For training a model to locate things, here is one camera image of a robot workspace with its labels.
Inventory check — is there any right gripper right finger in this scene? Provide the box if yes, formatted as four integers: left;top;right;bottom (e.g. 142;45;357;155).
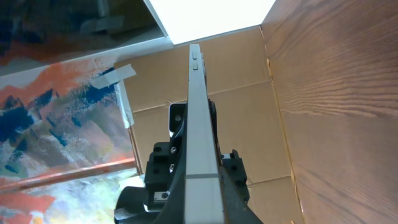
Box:
208;100;261;224

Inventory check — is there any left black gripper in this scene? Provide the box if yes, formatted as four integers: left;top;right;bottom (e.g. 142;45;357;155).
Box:
144;140;173;203

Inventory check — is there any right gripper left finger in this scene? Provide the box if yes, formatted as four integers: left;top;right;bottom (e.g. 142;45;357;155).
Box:
157;103;187;224

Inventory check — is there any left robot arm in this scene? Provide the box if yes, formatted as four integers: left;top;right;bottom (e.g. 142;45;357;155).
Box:
114;103;260;224

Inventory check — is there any colourful painted panel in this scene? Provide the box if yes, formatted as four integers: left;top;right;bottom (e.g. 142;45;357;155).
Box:
1;0;162;223

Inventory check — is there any cardboard sheet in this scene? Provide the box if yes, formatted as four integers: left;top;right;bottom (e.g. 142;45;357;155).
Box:
114;27;303;223

